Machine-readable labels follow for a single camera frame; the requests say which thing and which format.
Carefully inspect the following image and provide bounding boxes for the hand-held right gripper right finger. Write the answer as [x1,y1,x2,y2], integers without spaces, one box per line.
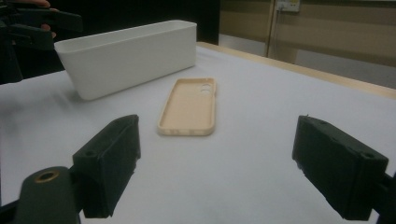
[291,114,390,222]

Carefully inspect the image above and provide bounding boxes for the black curtain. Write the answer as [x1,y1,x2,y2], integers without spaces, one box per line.
[18,0,221,78]

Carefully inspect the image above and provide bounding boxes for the white plastic storage bin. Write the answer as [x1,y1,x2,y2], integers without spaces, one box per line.
[53,19,198,101]

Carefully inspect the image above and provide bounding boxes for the white wall socket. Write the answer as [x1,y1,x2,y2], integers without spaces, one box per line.
[275,0,302,13]

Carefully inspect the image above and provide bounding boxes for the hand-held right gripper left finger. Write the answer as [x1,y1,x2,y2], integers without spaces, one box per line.
[72,114,142,219]

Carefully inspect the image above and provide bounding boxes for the beige phone case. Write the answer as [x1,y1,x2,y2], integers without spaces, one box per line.
[157,77,218,137]

